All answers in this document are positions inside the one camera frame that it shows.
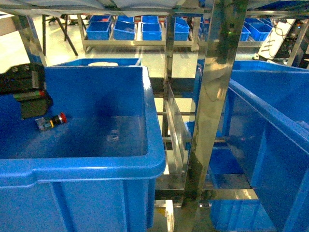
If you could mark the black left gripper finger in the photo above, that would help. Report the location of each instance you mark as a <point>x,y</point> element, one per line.
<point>26,82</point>

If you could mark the red mushroom push button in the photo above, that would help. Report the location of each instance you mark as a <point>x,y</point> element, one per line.
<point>45,123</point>

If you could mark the large blue shelf bin left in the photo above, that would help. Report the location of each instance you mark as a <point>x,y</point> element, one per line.
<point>94,173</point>

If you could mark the large blue shelf bin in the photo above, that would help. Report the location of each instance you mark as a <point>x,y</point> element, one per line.
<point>266,125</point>
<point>94,173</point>

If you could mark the blue bin lower shelf right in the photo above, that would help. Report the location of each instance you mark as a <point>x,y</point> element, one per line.
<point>240,216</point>

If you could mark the large blue shelf bin right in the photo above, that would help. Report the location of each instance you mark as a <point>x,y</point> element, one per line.
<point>266,125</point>

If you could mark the steel shelf upright post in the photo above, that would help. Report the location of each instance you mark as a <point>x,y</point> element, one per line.
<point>218,50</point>

